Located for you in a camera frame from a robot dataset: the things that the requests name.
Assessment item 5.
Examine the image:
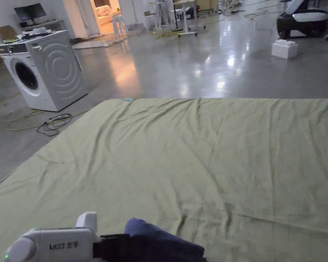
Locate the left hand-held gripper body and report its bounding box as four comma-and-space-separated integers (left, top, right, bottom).
4, 211, 132, 262

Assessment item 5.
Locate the dark blue garment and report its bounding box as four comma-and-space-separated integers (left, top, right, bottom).
125, 217, 209, 262

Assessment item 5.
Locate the bed with pale green sheet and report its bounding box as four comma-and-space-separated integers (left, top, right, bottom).
0, 98, 328, 262

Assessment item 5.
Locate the white washing machine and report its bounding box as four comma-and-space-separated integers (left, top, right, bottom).
0, 27, 89, 112

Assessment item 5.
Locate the brown carton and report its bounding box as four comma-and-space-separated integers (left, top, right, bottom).
0, 25, 18, 42

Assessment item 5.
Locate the white stool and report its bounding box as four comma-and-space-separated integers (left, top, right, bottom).
112, 12, 129, 39

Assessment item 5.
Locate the desk with monitor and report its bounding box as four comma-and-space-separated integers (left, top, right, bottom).
13, 3, 65, 31

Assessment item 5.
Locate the cream sofa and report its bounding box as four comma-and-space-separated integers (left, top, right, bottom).
95, 4, 119, 26

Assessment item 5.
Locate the white table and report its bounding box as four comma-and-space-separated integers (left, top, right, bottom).
143, 1, 176, 31

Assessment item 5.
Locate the white rolling stand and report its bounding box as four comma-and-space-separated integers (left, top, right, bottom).
170, 0, 207, 38

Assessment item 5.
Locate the white foam block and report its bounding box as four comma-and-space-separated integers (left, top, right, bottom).
271, 39, 299, 59

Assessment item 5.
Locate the black and white robot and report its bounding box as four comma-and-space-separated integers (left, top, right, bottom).
276, 0, 328, 39

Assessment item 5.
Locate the black floor cable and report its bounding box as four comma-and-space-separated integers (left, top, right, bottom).
37, 113, 73, 137

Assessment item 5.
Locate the yellow floor cable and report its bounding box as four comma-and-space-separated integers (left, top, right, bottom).
0, 108, 91, 131

